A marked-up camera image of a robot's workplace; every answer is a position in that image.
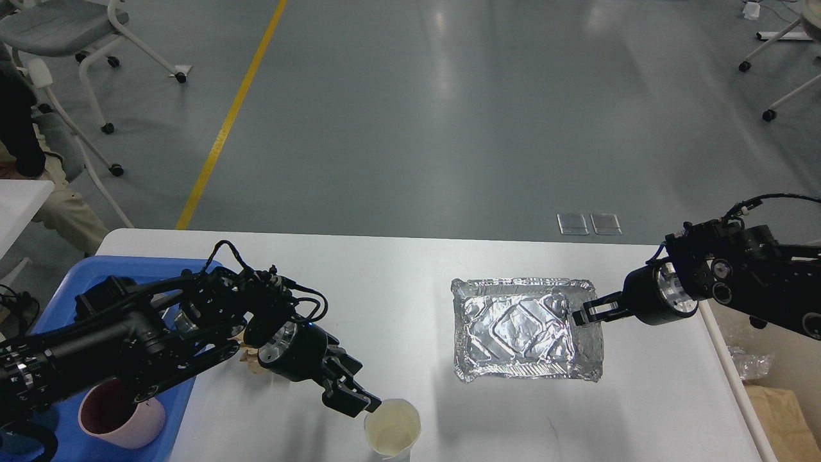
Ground left metal floor plate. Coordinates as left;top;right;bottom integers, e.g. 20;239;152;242
556;213;589;236

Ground black cables at left edge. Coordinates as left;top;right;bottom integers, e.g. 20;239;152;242
0;286;40;350

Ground cream paper cup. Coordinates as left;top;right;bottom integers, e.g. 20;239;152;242
364;398;422;461

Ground right metal floor plate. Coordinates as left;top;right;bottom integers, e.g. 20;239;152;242
590;213;623;236

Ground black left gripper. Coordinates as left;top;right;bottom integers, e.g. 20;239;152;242
258;321;382;418

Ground metal floor plate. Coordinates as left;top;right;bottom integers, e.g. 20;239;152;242
556;213;589;236
590;213;623;236

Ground white floor power adapter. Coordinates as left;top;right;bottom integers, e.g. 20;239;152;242
741;1;761;21

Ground white chair base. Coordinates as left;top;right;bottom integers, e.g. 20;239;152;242
738;0;821;123

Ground grey office chair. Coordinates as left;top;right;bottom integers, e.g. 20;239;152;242
2;1;190;228

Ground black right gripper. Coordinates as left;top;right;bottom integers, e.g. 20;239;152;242
571;262;698;327

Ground aluminium foil tray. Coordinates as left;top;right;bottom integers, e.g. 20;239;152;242
450;277;604;383

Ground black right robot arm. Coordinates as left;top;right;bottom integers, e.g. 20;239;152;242
571;192;820;340

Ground beige plastic bin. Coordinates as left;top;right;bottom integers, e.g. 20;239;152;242
700;300;820;461

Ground crumpled brown paper ball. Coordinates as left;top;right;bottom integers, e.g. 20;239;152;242
239;346;270;374

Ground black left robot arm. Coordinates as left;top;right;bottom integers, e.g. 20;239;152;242
2;240;382;461

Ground crumpled clear plastic wrap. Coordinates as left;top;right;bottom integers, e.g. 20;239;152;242
727;346;775;381

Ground dark blue home mug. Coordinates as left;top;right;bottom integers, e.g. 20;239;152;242
1;428;43;461

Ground seated person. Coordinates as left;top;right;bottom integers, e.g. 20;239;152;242
1;45;109;255

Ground white side table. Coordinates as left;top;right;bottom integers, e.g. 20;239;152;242
1;179;54;257

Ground blue plastic tray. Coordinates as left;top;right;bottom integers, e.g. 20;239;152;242
32;255;205;461

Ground pink ribbed mug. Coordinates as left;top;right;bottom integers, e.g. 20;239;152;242
77;379;166;450

